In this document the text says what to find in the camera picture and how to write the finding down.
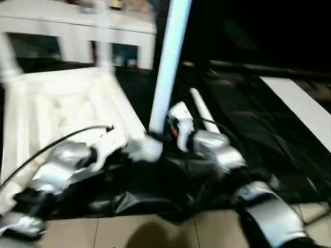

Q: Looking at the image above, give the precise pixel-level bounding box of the black glossy mat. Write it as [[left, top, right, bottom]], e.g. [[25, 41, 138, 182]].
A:
[[0, 58, 331, 225]]

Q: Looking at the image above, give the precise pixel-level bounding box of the white plastic table leg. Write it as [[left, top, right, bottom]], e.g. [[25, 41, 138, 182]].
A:
[[147, 0, 194, 137], [189, 87, 226, 135], [0, 33, 24, 84], [96, 0, 115, 75]]

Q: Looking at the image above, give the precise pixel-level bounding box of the white plastic table top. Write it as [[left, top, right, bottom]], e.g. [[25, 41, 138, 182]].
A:
[[0, 65, 163, 215]]

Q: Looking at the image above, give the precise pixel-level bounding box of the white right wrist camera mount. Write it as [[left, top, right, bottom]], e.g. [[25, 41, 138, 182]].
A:
[[167, 101, 195, 152]]

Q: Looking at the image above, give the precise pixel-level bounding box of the white glass-door cabinet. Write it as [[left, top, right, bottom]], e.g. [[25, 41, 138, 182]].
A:
[[0, 0, 158, 70]]

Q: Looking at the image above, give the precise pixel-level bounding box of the black left wrist camera cable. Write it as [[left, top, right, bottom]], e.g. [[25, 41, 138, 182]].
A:
[[0, 124, 115, 190]]

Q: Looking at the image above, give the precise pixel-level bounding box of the flat white board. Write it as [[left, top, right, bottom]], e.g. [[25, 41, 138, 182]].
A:
[[259, 75, 331, 156]]

